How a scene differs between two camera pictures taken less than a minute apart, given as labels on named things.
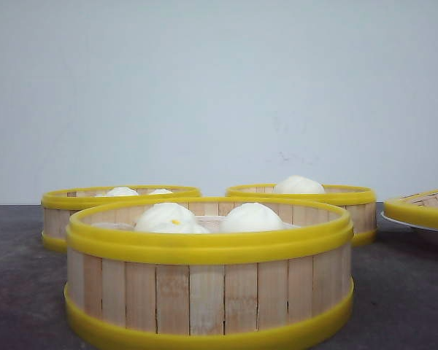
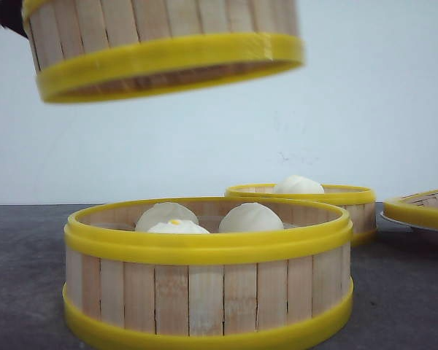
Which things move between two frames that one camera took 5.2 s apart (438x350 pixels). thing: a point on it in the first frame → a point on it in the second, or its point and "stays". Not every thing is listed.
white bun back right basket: (299, 184) stays
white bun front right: (252, 217) stays
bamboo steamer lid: (433, 208) stays
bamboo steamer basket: (59, 205) → (83, 50)
